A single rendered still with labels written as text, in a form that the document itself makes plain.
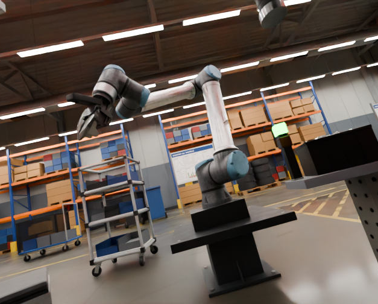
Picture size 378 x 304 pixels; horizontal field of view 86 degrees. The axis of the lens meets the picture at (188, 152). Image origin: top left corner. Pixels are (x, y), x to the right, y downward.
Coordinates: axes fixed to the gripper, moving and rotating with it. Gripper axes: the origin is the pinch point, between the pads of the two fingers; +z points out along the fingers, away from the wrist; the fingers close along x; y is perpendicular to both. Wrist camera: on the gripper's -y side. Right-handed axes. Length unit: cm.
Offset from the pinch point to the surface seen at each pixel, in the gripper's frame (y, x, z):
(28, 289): 13, 13, 48
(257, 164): 651, 80, -318
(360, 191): 53, -83, 5
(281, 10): -11, -69, -4
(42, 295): 17, 11, 50
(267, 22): -10, -66, -4
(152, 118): 623, 640, -660
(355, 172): 42, -82, 3
